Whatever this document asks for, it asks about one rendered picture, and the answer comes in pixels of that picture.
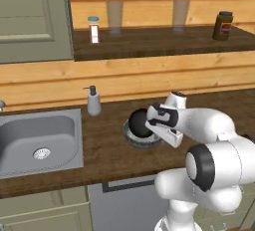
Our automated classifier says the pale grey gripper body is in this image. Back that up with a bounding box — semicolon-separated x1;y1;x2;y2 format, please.
144;120;184;149

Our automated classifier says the grey ribbed bowl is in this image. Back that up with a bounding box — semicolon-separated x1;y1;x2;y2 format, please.
123;118;164;149

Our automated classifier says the black bowl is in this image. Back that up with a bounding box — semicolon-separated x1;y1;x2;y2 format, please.
127;108;157;139

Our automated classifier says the olive base cabinet run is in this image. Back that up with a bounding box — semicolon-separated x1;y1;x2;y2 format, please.
193;182;255;231

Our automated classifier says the olive base cabinet drawer front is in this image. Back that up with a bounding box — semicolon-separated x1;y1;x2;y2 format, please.
0;184;92;217

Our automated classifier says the olive base cabinet door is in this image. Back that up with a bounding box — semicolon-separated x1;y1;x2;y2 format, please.
0;202;95;231

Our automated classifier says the grey soap dispenser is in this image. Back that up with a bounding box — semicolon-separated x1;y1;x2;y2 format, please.
82;85;103;117

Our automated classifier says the grey dishwasher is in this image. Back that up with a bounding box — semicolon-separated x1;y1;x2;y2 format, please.
87;174;171;231

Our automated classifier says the dark wooden shelf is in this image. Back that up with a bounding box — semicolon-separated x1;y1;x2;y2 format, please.
72;25;255;63

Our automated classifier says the pale translucent tumbler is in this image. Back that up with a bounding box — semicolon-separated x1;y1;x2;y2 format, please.
106;0;125;36
171;0;191;34

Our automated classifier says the brown jar with red label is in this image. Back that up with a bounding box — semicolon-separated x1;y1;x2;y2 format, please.
211;10;235;42

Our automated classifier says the grey metal sink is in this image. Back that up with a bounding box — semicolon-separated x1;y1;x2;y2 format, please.
0;108;85;180

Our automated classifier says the blue-lidded spice jar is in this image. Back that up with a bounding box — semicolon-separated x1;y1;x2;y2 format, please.
87;15;101;45

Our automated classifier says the dark dishwasher handle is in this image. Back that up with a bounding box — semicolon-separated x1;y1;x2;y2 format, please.
101;178;157;194

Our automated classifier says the olive wall cabinet door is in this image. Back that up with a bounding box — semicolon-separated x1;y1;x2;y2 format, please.
0;0;75;65

